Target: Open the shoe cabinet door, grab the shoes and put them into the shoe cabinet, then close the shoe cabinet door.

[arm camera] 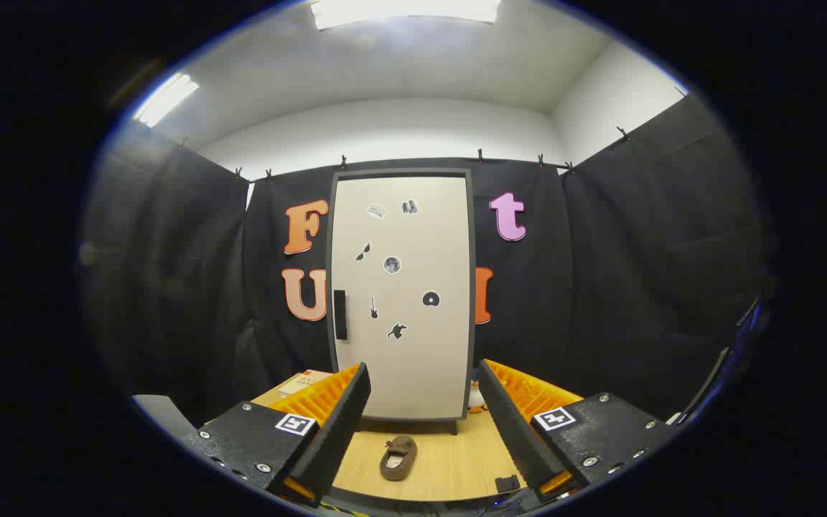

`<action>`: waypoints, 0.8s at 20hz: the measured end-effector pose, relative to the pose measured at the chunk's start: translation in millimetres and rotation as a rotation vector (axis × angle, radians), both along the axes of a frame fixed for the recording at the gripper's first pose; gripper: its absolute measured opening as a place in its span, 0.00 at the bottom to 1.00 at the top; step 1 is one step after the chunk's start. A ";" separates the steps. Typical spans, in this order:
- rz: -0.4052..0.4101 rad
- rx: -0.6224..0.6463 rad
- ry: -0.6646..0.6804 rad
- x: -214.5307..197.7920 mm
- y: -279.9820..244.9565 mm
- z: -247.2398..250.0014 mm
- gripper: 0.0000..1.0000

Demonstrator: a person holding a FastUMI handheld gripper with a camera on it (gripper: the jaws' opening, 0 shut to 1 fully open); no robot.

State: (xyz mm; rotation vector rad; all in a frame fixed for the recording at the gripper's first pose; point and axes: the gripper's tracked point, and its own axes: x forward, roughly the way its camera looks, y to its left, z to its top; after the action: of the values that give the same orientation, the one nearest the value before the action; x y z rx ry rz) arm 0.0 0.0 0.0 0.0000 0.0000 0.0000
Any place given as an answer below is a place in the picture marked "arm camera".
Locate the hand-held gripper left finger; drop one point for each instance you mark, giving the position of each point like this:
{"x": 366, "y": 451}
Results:
{"x": 338, "y": 431}

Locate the beige cover book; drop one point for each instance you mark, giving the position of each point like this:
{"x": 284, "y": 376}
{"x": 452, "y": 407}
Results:
{"x": 302, "y": 383}

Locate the grey curved panel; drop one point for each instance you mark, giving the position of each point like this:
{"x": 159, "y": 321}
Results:
{"x": 162, "y": 415}

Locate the long ceiling light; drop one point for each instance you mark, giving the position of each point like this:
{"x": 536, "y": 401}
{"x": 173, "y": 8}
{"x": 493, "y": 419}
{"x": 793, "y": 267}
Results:
{"x": 166, "y": 99}

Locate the black backdrop cloth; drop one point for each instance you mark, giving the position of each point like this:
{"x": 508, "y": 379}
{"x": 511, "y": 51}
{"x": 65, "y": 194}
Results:
{"x": 600, "y": 287}

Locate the wide ceiling light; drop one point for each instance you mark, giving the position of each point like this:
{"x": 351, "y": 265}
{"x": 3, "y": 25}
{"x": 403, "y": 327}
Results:
{"x": 406, "y": 11}

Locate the brown fuzzy shoe with bow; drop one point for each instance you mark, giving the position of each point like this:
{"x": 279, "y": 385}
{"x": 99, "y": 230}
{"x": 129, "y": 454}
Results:
{"x": 398, "y": 463}

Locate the small white orange toy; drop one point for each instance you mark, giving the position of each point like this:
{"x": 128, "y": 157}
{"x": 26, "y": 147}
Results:
{"x": 476, "y": 397}

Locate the small black block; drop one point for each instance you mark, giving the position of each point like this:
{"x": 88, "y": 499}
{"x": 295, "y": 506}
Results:
{"x": 507, "y": 483}

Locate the dark grey shoe cabinet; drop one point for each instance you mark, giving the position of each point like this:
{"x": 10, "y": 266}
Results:
{"x": 472, "y": 237}

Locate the row of black cloth clips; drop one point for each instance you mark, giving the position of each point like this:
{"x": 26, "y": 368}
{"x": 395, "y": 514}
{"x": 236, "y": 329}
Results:
{"x": 480, "y": 155}

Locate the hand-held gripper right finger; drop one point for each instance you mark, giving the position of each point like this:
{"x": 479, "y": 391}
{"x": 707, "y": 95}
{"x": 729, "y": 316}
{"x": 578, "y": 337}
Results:
{"x": 510, "y": 431}

